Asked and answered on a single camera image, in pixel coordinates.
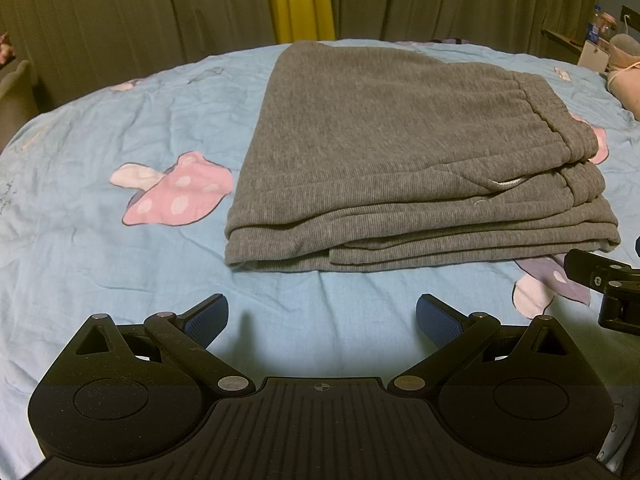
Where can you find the white box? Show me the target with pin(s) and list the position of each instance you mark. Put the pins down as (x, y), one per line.
(594, 55)

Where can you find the blue printed bedsheet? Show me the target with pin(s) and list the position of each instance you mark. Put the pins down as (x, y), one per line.
(125, 260)

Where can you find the yellow curtain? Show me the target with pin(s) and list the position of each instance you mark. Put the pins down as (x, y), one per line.
(300, 0)

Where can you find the clear plastic bottle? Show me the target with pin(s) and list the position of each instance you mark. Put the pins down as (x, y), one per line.
(594, 25)

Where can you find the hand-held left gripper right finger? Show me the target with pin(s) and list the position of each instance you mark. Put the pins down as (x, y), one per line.
(440, 317)

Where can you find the pink lidded jar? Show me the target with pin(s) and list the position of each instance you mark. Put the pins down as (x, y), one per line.
(610, 26)

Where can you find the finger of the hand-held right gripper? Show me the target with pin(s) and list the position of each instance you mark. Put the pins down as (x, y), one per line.
(617, 290)

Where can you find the beige chair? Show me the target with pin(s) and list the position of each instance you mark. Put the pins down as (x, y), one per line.
(17, 95)

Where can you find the dark wooden shelf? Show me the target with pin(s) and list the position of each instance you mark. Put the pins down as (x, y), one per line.
(562, 40)

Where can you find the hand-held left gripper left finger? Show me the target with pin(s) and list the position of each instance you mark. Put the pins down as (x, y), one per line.
(205, 317)

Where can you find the olive grey curtain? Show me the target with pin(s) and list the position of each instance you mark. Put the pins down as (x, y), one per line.
(450, 0)
(135, 15)

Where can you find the grey pants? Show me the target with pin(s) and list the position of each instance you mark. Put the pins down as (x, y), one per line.
(390, 160)

